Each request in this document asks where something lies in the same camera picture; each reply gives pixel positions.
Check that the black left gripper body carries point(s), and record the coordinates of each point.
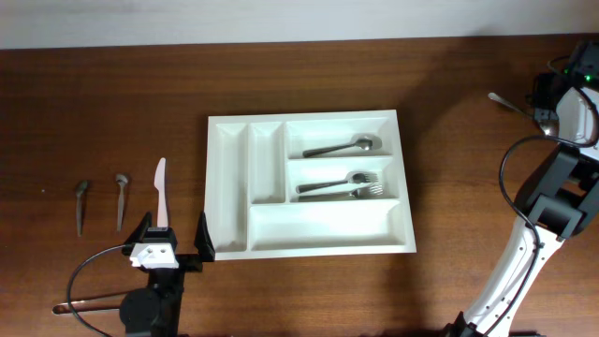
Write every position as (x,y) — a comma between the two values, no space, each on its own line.
(190,262)

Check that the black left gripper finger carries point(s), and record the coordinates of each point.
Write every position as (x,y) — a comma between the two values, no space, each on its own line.
(139,232)
(203,241)

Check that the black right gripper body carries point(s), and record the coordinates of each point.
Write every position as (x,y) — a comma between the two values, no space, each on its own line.
(543,102)

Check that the metal tablespoon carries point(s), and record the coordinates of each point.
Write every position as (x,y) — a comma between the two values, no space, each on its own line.
(364,142)
(507,104)

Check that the metal fork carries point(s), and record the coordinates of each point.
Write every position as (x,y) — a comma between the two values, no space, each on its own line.
(372,191)
(358,177)

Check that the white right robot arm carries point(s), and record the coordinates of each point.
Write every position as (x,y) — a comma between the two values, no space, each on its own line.
(557,202)

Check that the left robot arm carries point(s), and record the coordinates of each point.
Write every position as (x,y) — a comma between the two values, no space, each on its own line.
(154,310)

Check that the pink plastic knife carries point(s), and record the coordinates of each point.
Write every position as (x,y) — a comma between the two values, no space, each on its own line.
(160,185)

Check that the small dark metal teaspoon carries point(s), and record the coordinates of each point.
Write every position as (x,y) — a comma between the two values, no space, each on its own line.
(80,191)

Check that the white plastic cutlery tray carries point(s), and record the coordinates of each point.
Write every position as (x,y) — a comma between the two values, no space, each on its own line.
(254,164)

